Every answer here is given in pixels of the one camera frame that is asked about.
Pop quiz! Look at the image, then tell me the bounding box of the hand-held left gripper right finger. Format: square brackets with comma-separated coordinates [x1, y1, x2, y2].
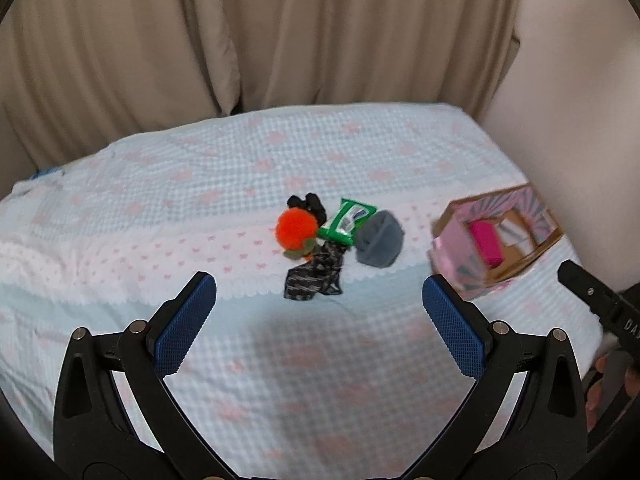
[400, 274, 590, 480]

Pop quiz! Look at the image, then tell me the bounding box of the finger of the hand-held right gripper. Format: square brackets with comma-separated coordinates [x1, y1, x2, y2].
[557, 259, 626, 333]

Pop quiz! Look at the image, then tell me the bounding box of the pink pad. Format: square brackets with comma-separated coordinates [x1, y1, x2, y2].
[468, 221, 505, 267]

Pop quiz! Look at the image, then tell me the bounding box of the checked blue pink blanket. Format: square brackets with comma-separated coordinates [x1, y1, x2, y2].
[0, 102, 606, 480]

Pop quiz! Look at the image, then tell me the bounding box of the black patterned cloth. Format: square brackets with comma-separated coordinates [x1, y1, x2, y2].
[284, 241, 346, 302]

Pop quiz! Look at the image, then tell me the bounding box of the green tissue packet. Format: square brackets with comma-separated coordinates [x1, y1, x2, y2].
[317, 198, 378, 247]

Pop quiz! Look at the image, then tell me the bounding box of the beige curtain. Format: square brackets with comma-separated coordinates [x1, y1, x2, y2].
[0, 0, 523, 181]

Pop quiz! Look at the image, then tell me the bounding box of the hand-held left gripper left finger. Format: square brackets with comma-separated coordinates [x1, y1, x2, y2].
[52, 271, 236, 480]

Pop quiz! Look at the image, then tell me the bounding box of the black hair scrunchie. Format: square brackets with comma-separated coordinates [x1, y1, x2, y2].
[286, 192, 328, 222]

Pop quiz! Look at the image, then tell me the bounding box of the grey sock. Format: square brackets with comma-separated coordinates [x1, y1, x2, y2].
[353, 210, 405, 268]

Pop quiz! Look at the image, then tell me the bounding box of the orange pompom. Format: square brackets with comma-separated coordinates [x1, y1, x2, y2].
[274, 208, 323, 262]

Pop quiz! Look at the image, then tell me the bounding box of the pink cardboard box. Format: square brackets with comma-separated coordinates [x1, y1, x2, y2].
[428, 185, 565, 298]

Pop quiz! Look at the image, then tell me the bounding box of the person's right hand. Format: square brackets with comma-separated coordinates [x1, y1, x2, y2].
[584, 352, 609, 432]

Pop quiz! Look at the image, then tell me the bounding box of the white folded cloth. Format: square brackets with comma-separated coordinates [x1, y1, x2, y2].
[497, 215, 533, 251]

